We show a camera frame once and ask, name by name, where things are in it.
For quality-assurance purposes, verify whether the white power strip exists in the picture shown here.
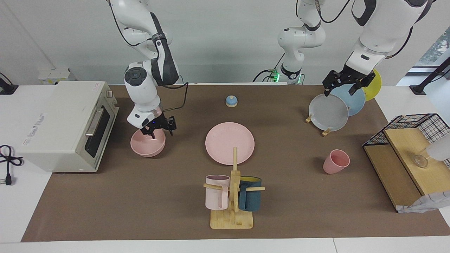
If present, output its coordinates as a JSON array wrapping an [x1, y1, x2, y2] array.
[[38, 69, 76, 85]]

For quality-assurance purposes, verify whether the black power cord with plug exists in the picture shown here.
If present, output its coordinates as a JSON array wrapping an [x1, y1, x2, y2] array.
[[0, 145, 24, 186]]

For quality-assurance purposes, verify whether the wooden mug tree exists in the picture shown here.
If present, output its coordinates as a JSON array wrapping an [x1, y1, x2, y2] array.
[[203, 147, 265, 229]]

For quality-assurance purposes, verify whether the pink plate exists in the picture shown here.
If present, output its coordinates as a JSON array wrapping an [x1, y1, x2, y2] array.
[[205, 122, 255, 166]]

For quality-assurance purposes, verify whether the light blue plate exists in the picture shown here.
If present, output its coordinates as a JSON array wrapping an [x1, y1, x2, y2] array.
[[330, 84, 365, 116]]

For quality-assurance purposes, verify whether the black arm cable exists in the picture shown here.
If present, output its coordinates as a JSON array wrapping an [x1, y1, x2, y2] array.
[[316, 0, 352, 24], [107, 0, 189, 113]]

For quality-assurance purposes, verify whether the light pink mug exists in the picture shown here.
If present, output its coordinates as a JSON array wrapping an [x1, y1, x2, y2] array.
[[205, 175, 231, 210]]

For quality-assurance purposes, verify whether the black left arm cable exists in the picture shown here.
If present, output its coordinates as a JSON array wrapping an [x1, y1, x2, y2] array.
[[316, 0, 352, 24]]

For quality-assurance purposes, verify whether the grey plate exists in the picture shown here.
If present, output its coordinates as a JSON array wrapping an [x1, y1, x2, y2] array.
[[309, 93, 349, 132]]

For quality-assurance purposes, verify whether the black wire wooden shelf rack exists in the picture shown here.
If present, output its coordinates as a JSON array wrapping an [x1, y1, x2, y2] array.
[[362, 113, 450, 211]]

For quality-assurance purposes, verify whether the black camera stand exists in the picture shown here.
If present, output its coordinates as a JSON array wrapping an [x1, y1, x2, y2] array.
[[410, 56, 450, 95]]

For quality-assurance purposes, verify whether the black left base cable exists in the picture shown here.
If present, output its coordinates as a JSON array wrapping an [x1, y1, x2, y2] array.
[[252, 53, 285, 83]]

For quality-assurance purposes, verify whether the brown table mat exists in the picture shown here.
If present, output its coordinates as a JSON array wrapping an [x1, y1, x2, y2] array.
[[21, 84, 450, 242]]

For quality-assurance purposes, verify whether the crumpled white paper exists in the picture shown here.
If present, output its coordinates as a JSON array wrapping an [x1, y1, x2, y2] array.
[[397, 191, 450, 213]]

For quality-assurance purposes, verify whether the black clamp mount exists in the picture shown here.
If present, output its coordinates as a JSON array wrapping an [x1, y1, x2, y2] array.
[[0, 73, 19, 95]]

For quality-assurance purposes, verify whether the clear glass cup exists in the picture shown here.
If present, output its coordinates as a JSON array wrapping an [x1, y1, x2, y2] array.
[[413, 149, 430, 168]]

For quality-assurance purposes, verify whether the pink cup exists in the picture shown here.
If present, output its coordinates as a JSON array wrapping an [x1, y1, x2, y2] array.
[[323, 149, 350, 174]]

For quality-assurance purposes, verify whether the wooden plate rack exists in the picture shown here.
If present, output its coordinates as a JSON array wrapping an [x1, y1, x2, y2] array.
[[305, 113, 331, 137]]

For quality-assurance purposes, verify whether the white toaster oven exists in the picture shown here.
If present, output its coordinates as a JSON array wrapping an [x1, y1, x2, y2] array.
[[18, 81, 119, 173]]

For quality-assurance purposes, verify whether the pink bowl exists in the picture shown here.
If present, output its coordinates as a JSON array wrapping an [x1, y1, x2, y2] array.
[[130, 128, 166, 157]]

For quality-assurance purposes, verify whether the dark blue mug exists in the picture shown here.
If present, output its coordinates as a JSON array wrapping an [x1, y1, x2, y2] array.
[[238, 176, 262, 212]]

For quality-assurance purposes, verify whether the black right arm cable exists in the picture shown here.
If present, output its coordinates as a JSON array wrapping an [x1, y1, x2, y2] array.
[[107, 0, 189, 113]]

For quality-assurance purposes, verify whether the yellow plate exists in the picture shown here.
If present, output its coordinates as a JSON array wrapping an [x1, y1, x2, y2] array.
[[362, 69, 382, 102]]

